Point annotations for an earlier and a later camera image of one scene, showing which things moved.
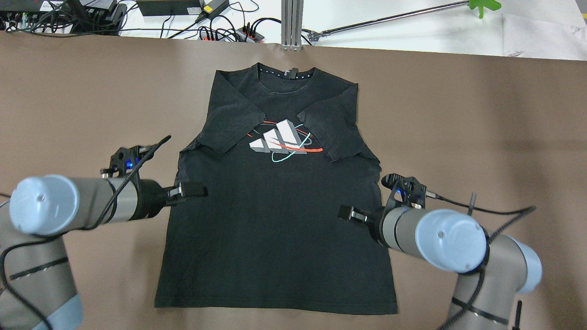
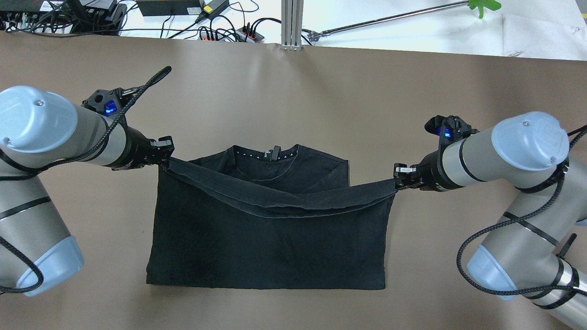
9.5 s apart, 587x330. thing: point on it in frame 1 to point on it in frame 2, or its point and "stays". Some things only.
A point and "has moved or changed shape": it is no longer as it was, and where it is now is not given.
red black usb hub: [241, 35] stays
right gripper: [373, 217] to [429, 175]
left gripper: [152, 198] to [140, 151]
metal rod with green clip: [480, 5] stays
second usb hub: [209, 35] stays
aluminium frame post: [292, 13] stays
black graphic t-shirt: [280, 152] has moved or changed shape
